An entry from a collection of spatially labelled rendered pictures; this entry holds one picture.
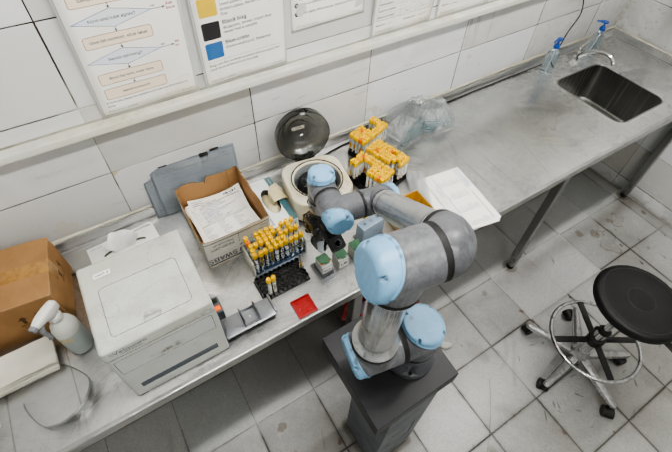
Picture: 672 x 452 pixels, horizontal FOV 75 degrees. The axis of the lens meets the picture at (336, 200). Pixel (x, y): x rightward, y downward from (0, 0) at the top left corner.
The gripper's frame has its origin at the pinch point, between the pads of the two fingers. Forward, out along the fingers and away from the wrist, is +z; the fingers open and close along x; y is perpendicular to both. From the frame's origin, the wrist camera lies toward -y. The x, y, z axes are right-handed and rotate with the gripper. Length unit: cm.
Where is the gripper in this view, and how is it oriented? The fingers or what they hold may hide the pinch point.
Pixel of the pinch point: (324, 251)
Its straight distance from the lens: 142.8
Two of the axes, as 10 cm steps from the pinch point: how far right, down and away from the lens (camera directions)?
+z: -0.3, 6.6, 7.5
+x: -8.3, 4.0, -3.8
